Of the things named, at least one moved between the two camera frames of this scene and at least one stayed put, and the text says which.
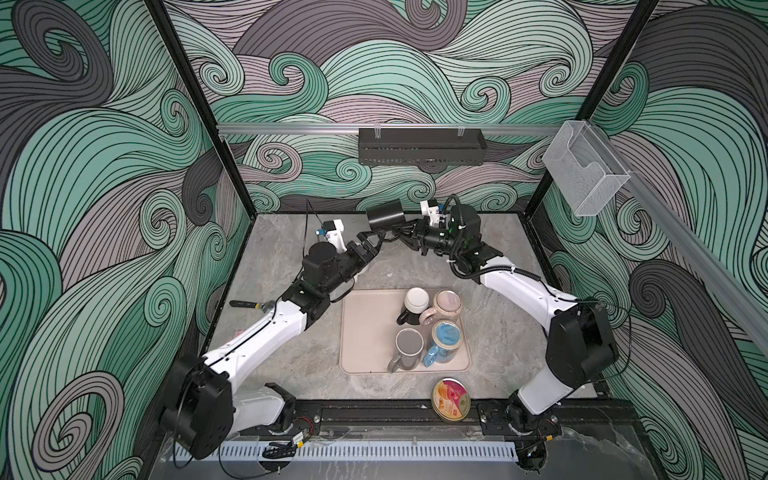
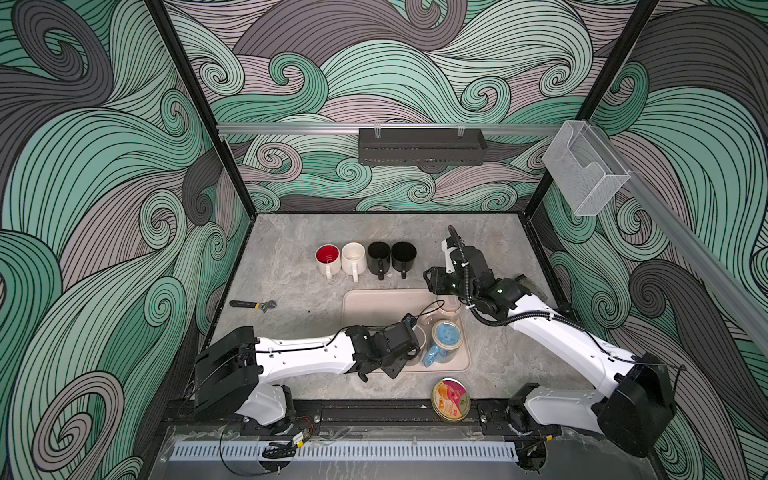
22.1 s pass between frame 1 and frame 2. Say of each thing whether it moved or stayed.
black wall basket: stayed
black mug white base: moved
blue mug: stayed
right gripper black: moved
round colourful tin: stayed
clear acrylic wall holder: stayed
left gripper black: moved
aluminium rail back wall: stayed
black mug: moved
